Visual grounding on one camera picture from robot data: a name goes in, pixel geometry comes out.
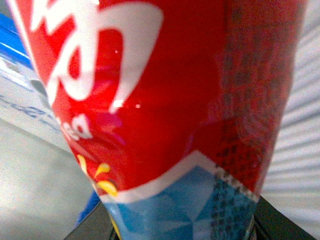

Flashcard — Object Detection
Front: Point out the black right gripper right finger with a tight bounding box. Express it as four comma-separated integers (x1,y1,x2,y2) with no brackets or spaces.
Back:
249,197,315,240

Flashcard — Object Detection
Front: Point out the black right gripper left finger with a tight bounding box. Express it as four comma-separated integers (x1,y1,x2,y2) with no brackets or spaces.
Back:
64,202,118,240

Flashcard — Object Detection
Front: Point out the red iced tea bottle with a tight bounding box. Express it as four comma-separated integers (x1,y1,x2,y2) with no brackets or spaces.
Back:
8,0,308,240

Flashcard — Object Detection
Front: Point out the white blue chest freezer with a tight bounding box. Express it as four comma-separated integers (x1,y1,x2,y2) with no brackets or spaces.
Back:
0,15,92,228

